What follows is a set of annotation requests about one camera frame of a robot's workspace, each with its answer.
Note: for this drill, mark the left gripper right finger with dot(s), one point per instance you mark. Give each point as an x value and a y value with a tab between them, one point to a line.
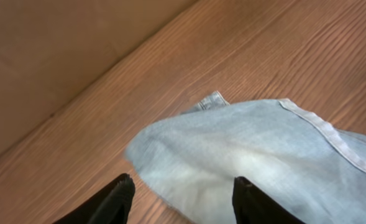
252	206

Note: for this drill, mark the light blue denim shorts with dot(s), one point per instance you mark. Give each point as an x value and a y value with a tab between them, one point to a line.
313	170

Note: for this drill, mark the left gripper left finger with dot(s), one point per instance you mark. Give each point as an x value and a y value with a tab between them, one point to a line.
110	205

